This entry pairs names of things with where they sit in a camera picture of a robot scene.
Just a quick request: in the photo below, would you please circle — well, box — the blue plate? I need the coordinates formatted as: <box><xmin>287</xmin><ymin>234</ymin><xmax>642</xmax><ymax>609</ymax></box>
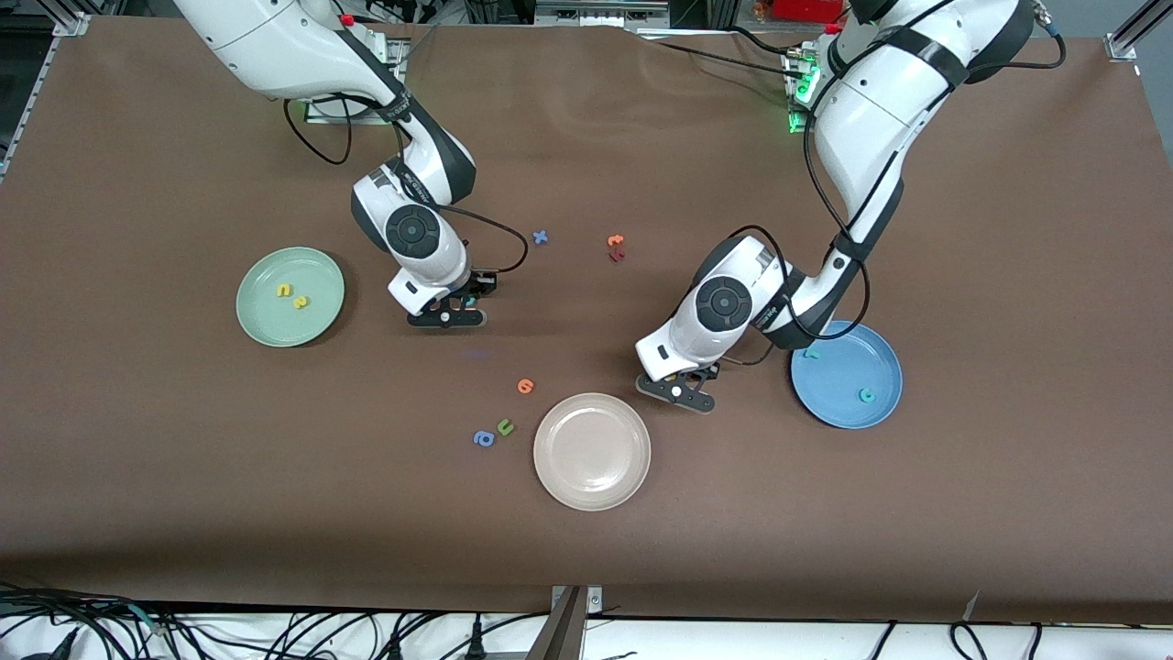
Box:
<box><xmin>790</xmin><ymin>319</ymin><xmax>904</xmax><ymax>430</ymax></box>

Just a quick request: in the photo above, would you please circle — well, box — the beige plate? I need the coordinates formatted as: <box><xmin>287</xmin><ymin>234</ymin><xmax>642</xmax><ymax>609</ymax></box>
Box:
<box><xmin>532</xmin><ymin>392</ymin><xmax>652</xmax><ymax>512</ymax></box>

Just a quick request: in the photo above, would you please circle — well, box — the green plate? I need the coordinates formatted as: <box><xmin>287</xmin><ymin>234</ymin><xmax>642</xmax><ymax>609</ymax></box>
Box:
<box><xmin>236</xmin><ymin>246</ymin><xmax>346</xmax><ymax>348</ymax></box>

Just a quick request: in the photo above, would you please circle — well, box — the grey metal box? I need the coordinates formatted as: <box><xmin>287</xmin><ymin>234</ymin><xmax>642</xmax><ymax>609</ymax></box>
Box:
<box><xmin>534</xmin><ymin>0</ymin><xmax>671</xmax><ymax>28</ymax></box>

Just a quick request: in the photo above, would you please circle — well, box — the red box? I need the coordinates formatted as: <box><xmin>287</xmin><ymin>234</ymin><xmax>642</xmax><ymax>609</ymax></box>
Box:
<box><xmin>772</xmin><ymin>0</ymin><xmax>844</xmax><ymax>23</ymax></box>

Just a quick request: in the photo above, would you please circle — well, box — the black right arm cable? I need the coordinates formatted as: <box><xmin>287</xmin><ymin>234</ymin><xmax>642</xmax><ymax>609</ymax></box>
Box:
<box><xmin>282</xmin><ymin>92</ymin><xmax>530</xmax><ymax>276</ymax></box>

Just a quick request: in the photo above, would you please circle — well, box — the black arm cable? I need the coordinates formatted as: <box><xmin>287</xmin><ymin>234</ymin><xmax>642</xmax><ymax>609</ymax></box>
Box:
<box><xmin>733</xmin><ymin>0</ymin><xmax>1069</xmax><ymax>368</ymax></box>
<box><xmin>282</xmin><ymin>92</ymin><xmax>530</xmax><ymax>276</ymax></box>

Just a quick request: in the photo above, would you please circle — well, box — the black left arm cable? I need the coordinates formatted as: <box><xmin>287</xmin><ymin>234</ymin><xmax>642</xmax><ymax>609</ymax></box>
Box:
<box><xmin>733</xmin><ymin>0</ymin><xmax>1069</xmax><ymax>368</ymax></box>

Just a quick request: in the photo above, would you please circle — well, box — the metal table edge bracket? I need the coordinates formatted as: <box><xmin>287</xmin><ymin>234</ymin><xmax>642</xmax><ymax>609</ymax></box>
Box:
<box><xmin>548</xmin><ymin>585</ymin><xmax>604</xmax><ymax>660</ymax></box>

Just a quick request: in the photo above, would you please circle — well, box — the black cable on table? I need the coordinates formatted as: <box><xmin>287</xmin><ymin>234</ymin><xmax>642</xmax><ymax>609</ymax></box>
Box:
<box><xmin>641</xmin><ymin>26</ymin><xmax>809</xmax><ymax>76</ymax></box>

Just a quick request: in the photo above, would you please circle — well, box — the aluminium frame rail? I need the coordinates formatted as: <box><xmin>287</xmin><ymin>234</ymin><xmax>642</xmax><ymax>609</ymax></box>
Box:
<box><xmin>0</xmin><ymin>11</ymin><xmax>93</xmax><ymax>184</ymax></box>
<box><xmin>1104</xmin><ymin>0</ymin><xmax>1173</xmax><ymax>161</ymax></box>

